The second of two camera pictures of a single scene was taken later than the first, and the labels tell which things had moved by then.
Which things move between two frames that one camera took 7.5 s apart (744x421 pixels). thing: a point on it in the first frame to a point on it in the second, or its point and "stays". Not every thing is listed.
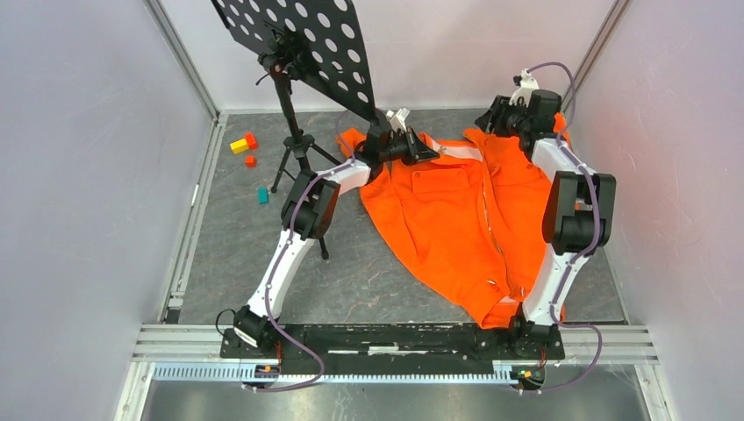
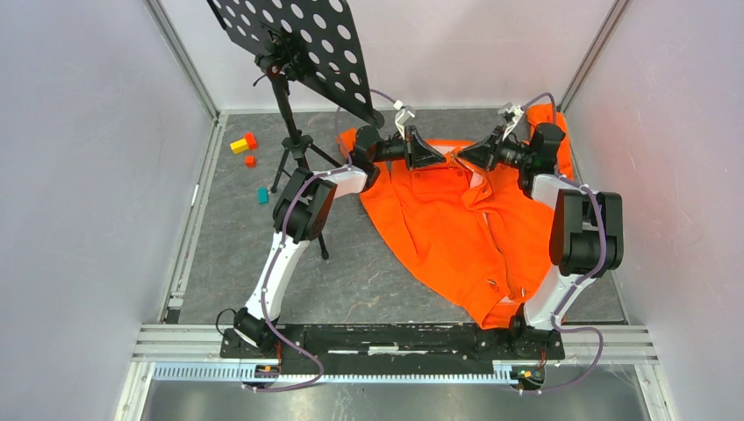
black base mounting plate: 391,344 stays
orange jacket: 473,212 stays
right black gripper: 500,108 to 485,153
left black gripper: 417,151 stays
